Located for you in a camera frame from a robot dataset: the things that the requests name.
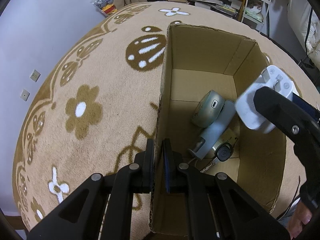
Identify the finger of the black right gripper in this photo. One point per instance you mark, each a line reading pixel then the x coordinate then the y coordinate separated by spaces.
pixel 295 123
pixel 312 111

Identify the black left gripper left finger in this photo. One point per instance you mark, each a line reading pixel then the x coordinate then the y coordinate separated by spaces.
pixel 136 177

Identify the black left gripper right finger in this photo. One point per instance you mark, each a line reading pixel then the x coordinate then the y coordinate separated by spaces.
pixel 181 177

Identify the white 120W charger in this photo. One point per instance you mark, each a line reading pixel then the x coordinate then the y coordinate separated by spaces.
pixel 268 86

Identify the grey blue device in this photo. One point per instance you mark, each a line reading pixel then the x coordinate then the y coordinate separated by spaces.
pixel 211 134

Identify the black car key fob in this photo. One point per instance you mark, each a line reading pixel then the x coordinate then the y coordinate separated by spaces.
pixel 222 153

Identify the yellow AIMA NFC tag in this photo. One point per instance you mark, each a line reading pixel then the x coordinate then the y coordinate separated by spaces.
pixel 228 136

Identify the green earbuds case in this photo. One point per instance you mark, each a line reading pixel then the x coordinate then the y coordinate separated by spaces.
pixel 208 109

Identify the brown cardboard box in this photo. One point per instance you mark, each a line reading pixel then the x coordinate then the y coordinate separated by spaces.
pixel 219 164

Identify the person's hand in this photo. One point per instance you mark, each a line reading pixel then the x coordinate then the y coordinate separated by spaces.
pixel 301 216

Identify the white bedding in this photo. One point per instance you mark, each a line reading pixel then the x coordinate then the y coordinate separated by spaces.
pixel 305 24

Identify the white metal rack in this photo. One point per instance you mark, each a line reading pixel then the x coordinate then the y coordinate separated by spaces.
pixel 255 13

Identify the plastic bag of items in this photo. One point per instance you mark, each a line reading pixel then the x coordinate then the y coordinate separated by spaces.
pixel 106 7

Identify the wall socket lower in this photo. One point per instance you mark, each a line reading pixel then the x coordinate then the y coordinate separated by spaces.
pixel 24 95

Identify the wall socket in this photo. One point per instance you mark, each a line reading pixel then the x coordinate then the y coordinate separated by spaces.
pixel 35 75
pixel 24 95

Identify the wall socket upper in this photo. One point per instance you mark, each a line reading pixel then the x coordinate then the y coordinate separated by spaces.
pixel 35 75

